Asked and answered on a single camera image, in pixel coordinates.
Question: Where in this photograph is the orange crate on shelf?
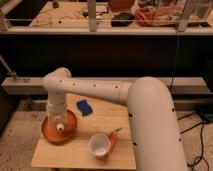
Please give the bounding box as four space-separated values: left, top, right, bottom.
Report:
135 9 154 27

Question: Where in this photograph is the black floor cable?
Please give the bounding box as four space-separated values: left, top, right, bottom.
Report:
178 111 213 171

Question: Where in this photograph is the white cup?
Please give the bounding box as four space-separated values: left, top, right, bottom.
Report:
88 134 110 158

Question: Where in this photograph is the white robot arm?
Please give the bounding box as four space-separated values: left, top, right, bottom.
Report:
42 68 187 171

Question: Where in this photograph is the black dish on shelf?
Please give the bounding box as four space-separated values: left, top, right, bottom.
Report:
111 12 134 27

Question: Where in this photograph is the clear plastic bottle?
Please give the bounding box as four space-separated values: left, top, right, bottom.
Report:
48 113 67 132

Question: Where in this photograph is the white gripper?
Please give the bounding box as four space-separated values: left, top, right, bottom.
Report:
46 97 67 114

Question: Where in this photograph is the orange carrot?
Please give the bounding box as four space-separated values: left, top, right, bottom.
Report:
104 128 120 159

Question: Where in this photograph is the orange ceramic bowl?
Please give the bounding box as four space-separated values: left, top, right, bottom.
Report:
42 110 77 144

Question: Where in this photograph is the wooden board on shelf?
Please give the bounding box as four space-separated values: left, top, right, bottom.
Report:
29 1 116 28

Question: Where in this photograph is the small wooden table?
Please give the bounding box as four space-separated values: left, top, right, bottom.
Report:
31 94 136 171

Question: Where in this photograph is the blue hanging cable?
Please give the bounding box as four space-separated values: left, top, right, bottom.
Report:
169 32 181 88

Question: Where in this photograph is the blue sponge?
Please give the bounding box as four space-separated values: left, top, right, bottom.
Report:
76 100 93 116

